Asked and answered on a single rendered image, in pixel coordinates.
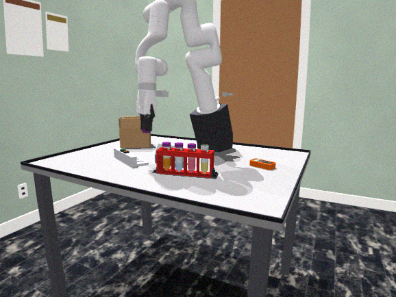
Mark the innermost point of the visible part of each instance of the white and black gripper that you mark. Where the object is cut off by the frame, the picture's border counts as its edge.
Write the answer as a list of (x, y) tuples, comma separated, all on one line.
[(146, 104)]

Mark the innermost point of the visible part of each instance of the orange digital multimeter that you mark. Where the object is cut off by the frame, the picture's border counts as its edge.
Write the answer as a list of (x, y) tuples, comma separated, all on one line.
[(260, 163)]

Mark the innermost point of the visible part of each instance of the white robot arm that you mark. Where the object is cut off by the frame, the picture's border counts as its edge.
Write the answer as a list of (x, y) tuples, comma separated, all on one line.
[(157, 15)]

